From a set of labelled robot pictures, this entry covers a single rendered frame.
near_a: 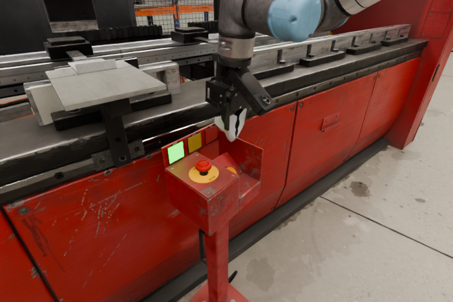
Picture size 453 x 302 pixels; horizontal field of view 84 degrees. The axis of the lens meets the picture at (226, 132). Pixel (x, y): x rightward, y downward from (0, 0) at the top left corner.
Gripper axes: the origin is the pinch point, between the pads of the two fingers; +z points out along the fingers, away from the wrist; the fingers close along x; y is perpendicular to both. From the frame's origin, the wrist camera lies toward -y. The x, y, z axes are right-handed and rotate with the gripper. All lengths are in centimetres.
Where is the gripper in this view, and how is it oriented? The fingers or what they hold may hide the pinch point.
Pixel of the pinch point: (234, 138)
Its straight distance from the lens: 62.7
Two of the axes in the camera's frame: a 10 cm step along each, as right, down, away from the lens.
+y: -7.3, -4.1, 5.5
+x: -6.8, 3.6, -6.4
